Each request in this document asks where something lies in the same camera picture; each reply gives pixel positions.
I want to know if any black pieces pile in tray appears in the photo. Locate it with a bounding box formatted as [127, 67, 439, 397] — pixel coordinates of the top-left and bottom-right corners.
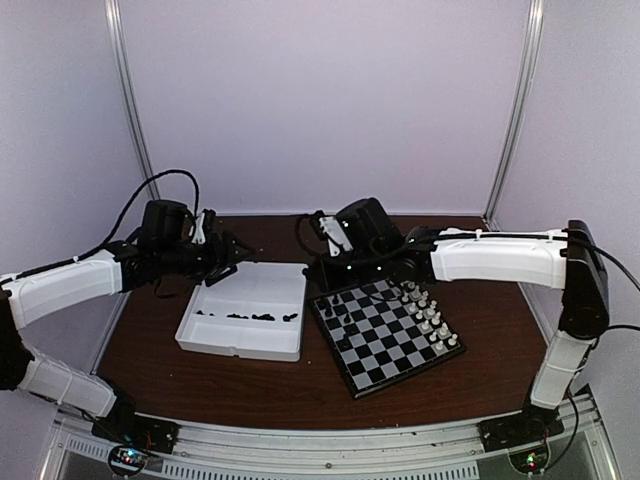
[225, 312, 299, 322]

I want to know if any front aluminium rail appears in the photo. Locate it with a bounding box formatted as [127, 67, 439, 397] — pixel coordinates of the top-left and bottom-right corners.
[47, 392, 609, 480]

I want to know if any white compartment tray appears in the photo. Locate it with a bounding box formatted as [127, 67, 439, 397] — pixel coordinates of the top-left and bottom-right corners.
[175, 261, 307, 362]

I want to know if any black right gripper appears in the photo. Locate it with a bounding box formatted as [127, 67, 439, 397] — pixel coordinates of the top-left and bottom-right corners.
[305, 247, 386, 295]

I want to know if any right aluminium frame post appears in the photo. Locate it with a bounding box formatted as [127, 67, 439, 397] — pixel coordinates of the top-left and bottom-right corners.
[483, 0, 546, 230]

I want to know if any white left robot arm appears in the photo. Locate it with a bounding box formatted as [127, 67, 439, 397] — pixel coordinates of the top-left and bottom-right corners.
[1, 200, 255, 444]

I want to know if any black and grey chessboard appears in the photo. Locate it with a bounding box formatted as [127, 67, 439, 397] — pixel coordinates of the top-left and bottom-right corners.
[309, 279, 466, 399]

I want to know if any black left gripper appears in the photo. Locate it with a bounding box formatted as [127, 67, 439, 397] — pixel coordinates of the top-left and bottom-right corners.
[157, 229, 256, 287]

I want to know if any left circuit board with LEDs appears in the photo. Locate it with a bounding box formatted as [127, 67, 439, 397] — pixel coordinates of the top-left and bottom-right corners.
[107, 445, 149, 477]

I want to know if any circuit board with leds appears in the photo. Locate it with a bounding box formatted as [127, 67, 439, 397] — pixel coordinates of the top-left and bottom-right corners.
[509, 446, 550, 475]
[107, 445, 149, 477]

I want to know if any aluminium frame post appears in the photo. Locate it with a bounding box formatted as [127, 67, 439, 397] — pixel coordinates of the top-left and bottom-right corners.
[483, 0, 546, 230]
[104, 0, 161, 200]

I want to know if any right circuit board with LEDs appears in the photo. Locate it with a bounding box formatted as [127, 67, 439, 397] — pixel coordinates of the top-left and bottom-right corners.
[509, 446, 550, 475]

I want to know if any left aluminium frame post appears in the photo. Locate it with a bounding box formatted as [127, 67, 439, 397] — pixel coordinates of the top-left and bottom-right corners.
[104, 0, 161, 200]

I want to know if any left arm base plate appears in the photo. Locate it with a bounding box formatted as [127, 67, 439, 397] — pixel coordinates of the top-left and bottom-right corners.
[91, 415, 180, 454]

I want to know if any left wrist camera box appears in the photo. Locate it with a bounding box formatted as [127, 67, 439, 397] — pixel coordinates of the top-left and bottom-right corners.
[190, 209, 216, 246]

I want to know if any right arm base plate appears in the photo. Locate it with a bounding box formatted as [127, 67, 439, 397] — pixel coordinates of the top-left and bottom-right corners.
[478, 412, 565, 452]

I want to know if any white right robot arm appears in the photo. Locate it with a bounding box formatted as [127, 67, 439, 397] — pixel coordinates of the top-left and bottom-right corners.
[309, 198, 609, 442]

